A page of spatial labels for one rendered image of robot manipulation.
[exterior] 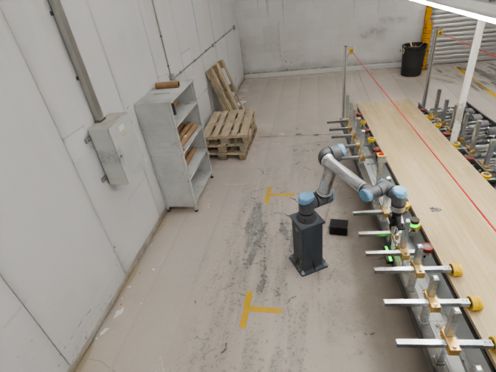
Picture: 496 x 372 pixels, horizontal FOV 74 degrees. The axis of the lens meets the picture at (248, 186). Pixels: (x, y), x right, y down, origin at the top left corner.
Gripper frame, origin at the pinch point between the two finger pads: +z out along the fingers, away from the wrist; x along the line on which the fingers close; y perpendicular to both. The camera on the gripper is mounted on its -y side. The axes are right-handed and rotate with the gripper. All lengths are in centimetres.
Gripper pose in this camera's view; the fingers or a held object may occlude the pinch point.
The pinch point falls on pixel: (394, 234)
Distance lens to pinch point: 255.9
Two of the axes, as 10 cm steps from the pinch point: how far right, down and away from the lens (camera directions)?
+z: 1.2, 8.3, 5.4
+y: 0.9, -5.5, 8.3
